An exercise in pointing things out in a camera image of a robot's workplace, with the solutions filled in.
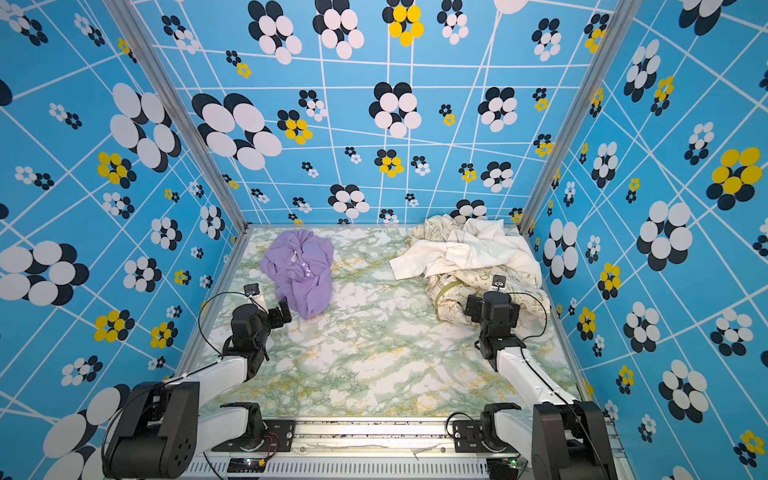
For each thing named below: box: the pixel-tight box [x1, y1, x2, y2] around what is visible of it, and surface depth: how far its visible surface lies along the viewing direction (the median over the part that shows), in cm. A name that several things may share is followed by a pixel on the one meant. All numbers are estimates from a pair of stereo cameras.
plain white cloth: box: [390, 219, 543, 288], surface depth 106 cm
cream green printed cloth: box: [408, 214, 551, 324], surface depth 95 cm
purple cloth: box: [260, 229, 333, 320], surface depth 104 cm
